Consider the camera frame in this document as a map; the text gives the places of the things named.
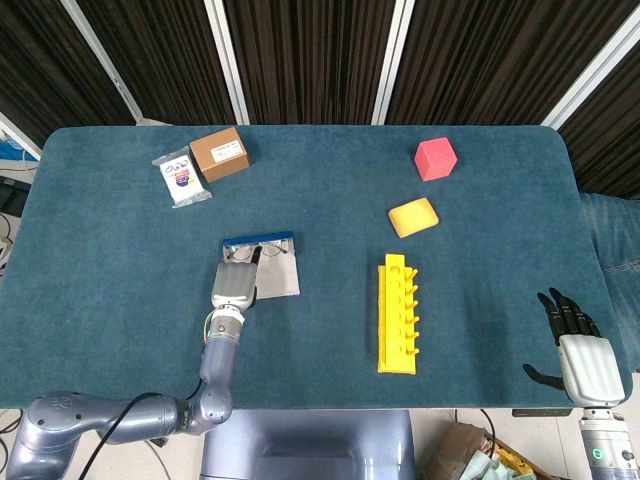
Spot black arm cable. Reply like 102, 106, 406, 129
92, 377, 204, 480

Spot yellow sponge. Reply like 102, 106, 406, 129
388, 196, 441, 239

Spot white aluminium partition post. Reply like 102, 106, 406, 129
204, 0, 250, 125
0, 112, 42, 161
372, 0, 416, 125
62, 0, 146, 126
542, 7, 640, 129

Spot yellow test tube rack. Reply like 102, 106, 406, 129
376, 253, 419, 375

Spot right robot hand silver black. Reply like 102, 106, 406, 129
522, 287, 626, 407

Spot grey glasses case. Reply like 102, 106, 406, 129
222, 230, 302, 300

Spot brown cardboard box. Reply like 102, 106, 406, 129
189, 126, 251, 184

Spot teal table cloth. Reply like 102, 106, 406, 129
0, 124, 635, 411

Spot thin-framed eyeglasses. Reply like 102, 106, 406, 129
225, 241, 291, 264

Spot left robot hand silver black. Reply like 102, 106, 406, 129
209, 244, 264, 310

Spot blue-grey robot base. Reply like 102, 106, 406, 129
199, 409, 417, 480

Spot white plastic packet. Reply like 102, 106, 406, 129
151, 147, 213, 210

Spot red foam cube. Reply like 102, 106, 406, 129
413, 137, 458, 182

